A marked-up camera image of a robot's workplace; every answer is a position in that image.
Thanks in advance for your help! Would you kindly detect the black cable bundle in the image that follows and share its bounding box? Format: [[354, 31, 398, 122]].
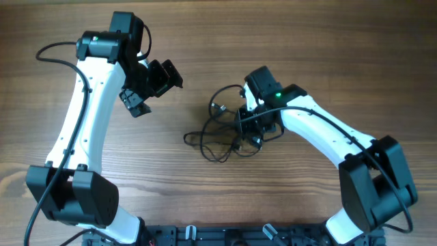
[[182, 100, 264, 163]]

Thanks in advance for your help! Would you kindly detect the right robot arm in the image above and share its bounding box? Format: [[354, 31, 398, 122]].
[[236, 66, 418, 245]]

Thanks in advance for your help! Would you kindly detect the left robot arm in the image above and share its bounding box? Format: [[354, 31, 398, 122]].
[[26, 12, 183, 245]]

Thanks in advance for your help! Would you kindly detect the left camera cable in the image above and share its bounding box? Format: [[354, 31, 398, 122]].
[[23, 41, 113, 246]]

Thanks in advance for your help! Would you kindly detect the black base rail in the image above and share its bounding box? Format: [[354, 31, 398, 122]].
[[81, 223, 386, 246]]

